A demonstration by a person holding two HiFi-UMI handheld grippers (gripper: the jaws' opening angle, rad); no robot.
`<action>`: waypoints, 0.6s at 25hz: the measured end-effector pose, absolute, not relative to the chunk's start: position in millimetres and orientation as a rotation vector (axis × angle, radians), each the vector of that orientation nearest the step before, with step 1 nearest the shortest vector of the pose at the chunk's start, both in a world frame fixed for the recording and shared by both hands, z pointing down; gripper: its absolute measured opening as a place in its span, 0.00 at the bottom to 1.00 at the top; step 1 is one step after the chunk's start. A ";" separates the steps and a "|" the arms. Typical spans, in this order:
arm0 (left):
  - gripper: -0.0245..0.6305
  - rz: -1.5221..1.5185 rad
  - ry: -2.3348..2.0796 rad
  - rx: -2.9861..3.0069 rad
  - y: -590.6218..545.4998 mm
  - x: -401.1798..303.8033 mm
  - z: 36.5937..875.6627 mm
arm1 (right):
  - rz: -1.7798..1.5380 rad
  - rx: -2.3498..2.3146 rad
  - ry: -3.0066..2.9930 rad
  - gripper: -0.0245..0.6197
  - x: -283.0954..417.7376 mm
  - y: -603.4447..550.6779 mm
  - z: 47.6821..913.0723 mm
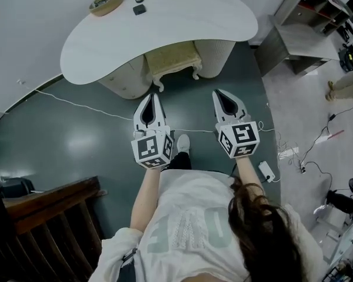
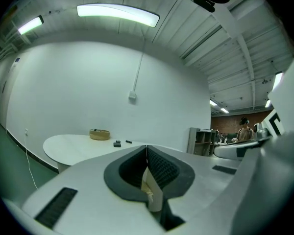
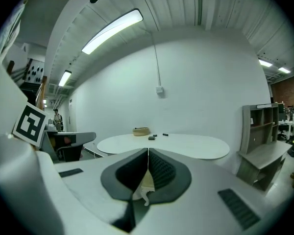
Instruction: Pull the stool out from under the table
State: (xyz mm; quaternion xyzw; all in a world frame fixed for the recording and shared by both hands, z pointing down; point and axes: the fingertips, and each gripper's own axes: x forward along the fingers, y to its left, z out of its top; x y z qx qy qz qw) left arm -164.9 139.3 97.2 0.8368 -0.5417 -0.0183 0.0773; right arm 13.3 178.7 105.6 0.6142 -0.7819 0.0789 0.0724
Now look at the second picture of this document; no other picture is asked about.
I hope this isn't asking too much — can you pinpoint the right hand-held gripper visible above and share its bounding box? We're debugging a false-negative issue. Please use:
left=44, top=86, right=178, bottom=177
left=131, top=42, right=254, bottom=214
left=214, top=45, right=294, bottom=235

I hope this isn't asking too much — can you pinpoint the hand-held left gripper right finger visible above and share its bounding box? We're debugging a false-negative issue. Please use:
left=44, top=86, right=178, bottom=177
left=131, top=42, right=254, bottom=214
left=147, top=144, right=242, bottom=222

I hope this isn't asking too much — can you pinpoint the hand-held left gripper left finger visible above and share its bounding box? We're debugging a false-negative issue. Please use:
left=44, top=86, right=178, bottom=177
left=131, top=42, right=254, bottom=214
left=22, top=145, right=166, bottom=235

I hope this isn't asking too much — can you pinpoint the grey open shelf cabinet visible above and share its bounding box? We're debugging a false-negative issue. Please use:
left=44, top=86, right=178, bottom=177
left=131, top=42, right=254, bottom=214
left=187, top=127, right=217, bottom=156

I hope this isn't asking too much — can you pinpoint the white oval table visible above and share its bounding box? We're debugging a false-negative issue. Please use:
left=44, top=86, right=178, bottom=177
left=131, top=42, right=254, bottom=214
left=43, top=134, right=187, bottom=174

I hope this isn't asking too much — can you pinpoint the woven round basket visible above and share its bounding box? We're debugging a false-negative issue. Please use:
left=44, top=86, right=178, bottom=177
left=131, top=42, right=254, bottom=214
left=89, top=128, right=111, bottom=141

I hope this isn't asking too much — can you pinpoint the long curved ceiling light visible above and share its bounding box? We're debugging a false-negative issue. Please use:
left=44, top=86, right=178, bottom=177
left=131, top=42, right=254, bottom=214
left=76, top=3, right=161, bottom=28

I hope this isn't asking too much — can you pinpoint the white power cable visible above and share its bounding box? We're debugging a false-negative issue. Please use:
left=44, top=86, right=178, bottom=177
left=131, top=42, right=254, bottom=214
left=25, top=133, right=39, bottom=190

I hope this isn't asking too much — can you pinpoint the white wall conduit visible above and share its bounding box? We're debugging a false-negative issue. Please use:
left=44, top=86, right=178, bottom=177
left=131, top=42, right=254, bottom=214
left=133, top=33, right=147, bottom=93

